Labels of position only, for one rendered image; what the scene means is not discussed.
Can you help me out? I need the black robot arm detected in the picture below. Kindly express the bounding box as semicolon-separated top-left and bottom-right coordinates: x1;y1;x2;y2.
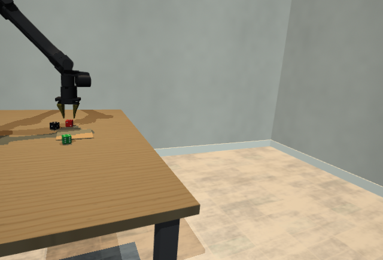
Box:
0;0;91;98

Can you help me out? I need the green die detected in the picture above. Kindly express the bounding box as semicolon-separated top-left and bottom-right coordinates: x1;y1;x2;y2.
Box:
62;134;72;144

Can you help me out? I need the red die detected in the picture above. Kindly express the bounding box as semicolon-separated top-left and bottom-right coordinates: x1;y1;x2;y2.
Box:
65;120;74;127

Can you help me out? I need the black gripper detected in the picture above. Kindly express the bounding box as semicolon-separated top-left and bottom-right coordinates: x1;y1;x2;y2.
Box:
55;86;81;118

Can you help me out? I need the black die with white pips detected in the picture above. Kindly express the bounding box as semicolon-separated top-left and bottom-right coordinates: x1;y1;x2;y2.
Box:
50;122;60;130

